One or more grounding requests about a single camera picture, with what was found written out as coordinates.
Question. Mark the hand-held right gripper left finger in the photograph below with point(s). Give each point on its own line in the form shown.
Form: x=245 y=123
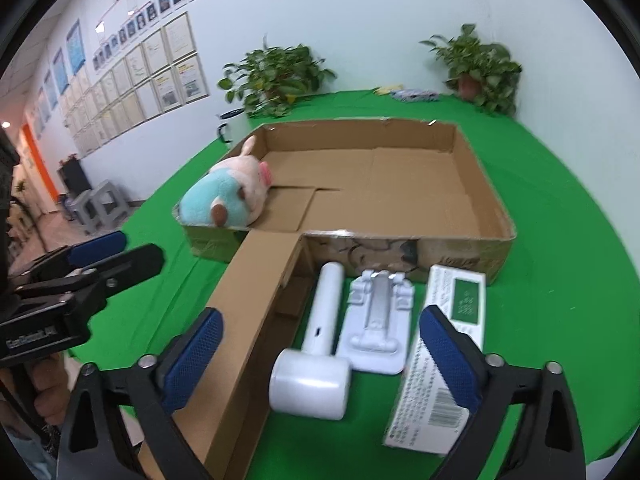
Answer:
x=195 y=360

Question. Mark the yellow item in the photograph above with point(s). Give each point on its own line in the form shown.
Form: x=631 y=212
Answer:
x=387 y=90

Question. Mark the black cabinet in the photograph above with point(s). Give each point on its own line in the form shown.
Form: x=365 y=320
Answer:
x=72 y=177

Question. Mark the potted plant in red pot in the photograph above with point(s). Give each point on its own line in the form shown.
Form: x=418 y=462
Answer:
x=475 y=65

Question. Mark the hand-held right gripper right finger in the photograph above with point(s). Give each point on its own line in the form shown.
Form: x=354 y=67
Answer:
x=445 y=360

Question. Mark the pink and teal plush pig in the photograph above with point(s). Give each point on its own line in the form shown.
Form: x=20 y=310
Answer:
x=225 y=190

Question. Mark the green tablecloth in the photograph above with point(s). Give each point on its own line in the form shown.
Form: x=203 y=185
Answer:
x=550 y=210

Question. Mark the white and green carton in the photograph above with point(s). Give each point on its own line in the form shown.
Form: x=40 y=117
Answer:
x=460 y=295

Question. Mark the bushy potted plant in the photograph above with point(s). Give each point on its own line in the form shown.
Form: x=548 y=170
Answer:
x=272 y=70

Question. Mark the person's left hand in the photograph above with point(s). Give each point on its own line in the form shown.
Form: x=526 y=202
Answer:
x=47 y=385

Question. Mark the large shallow cardboard box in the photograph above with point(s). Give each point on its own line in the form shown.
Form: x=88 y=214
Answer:
x=400 y=185

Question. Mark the grey plastic stool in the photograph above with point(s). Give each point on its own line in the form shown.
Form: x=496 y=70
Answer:
x=105 y=202
x=76 y=207

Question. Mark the white moulded plastic tray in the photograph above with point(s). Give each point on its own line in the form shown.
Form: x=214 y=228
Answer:
x=375 y=330

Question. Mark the blue patterned cloth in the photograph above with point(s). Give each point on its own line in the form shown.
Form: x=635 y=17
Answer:
x=415 y=95

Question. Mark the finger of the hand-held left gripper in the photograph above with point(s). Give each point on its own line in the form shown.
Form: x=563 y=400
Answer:
x=130 y=262
x=97 y=247

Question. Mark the white handheld device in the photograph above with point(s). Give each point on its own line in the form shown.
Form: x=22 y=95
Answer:
x=310 y=380

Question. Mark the wall of framed certificates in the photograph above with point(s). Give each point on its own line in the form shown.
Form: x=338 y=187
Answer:
x=150 y=75

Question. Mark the blue wall poster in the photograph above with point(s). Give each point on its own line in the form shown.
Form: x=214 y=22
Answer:
x=49 y=90
x=76 y=47
x=60 y=71

